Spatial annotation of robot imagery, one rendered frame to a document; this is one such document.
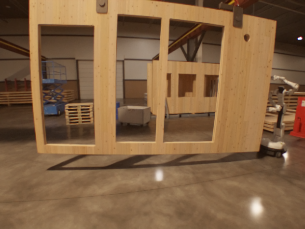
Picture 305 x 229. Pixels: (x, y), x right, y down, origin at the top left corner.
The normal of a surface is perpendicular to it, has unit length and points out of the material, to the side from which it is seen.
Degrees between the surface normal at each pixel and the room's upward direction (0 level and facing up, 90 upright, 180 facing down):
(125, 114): 90
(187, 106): 90
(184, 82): 90
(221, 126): 90
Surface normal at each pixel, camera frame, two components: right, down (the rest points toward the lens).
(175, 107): 0.22, 0.17
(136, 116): -0.36, 0.16
